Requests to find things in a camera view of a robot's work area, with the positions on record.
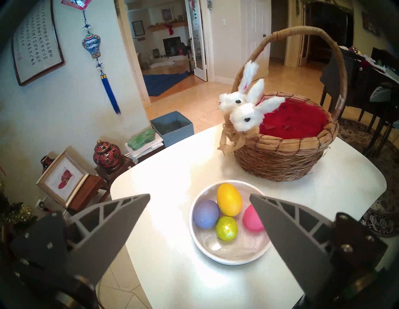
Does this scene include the red diamond fu decoration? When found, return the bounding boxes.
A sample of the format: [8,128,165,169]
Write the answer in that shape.
[61,0,92,11]

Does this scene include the yellow easter egg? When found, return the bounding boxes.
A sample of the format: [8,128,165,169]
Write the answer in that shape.
[217,183,243,217]

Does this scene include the tan raffia bow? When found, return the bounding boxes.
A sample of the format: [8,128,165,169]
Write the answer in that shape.
[217,123,261,155]

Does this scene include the white panel door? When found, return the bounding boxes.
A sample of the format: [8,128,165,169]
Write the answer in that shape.
[240,0,272,81]

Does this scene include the green glitter easter egg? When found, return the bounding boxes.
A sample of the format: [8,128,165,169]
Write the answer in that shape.
[216,216,239,242]

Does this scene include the dark wooden jar stand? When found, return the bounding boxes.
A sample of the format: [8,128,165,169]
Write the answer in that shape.
[95,155,136,187]

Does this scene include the pink easter egg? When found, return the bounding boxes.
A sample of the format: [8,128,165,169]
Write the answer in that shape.
[242,204,265,232]

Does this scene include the blue vase tassel hanging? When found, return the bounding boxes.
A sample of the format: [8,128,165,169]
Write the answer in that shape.
[81,10,121,115]

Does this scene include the white round bowl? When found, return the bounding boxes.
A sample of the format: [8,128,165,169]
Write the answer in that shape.
[189,180,272,266]

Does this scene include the red shredded paper filling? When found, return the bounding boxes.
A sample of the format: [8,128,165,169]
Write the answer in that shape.
[259,97,331,140]

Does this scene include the blue open box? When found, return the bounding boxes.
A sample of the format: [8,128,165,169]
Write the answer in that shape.
[150,111,195,148]

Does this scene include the small dark vase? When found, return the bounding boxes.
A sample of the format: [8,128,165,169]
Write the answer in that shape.
[40,155,56,175]

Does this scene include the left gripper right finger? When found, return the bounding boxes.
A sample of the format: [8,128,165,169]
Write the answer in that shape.
[249,194,388,298]

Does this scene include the white plush bunny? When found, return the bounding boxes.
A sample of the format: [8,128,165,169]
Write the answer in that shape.
[229,78,286,132]
[218,60,260,112]

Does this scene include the brown wooden box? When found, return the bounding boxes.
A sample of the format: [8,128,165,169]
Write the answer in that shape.
[67,174,103,214]

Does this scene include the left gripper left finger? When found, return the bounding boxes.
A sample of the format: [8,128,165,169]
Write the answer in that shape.
[11,194,151,285]

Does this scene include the black fireplace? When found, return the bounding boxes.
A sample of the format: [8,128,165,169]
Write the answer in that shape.
[163,36,183,58]

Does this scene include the red cloisonne lidded jar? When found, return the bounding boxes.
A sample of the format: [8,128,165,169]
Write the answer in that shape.
[93,140,122,170]

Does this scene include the framed chinese calligraphy scroll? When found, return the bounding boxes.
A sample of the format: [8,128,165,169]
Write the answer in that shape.
[12,0,65,87]

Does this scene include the oriental patterned rug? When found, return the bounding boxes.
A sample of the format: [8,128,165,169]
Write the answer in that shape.
[338,118,399,239]

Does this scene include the blue floor rug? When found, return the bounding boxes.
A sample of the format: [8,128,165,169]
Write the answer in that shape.
[143,70,192,97]

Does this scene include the brown wicker basket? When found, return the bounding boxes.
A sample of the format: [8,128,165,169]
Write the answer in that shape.
[217,26,348,183]

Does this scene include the white glass french door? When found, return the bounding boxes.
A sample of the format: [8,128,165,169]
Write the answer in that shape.
[185,0,208,82]

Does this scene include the framed red shoe picture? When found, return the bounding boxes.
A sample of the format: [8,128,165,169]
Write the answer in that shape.
[36,150,89,208]

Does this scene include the purple easter egg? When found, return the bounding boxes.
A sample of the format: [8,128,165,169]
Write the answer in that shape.
[193,200,220,229]

